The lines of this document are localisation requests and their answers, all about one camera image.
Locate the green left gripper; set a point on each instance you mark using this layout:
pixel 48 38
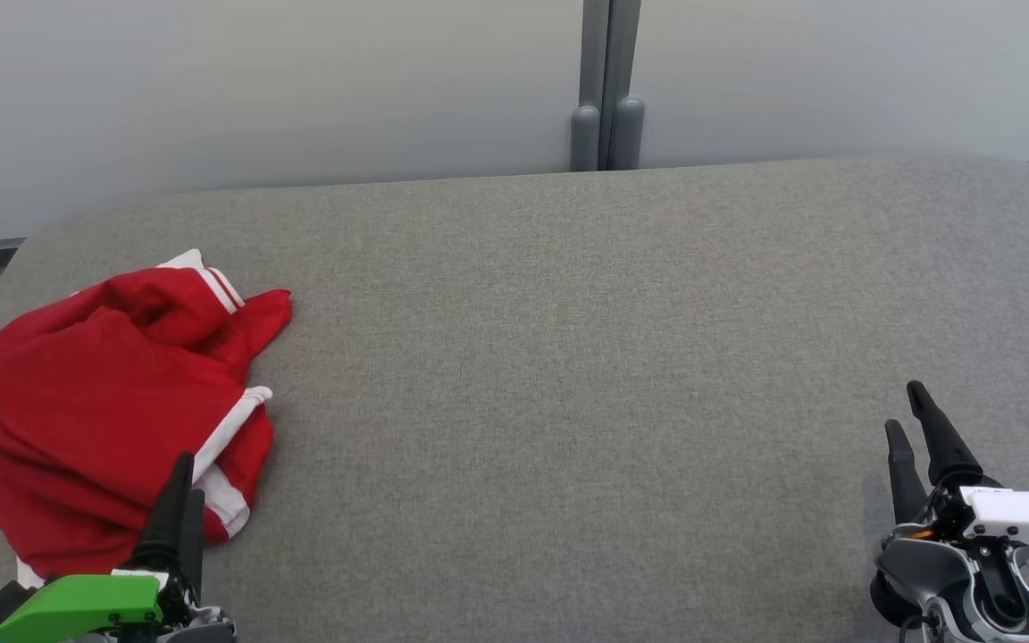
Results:
pixel 77 607

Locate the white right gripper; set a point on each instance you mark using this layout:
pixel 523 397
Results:
pixel 1024 518

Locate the red shorts white trim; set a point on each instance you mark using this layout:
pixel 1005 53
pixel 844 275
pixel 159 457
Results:
pixel 77 438

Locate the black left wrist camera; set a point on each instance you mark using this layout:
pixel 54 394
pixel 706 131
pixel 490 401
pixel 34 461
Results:
pixel 5 607

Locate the grey partition post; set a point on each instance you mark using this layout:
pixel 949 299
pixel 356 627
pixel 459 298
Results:
pixel 588 107
pixel 626 116

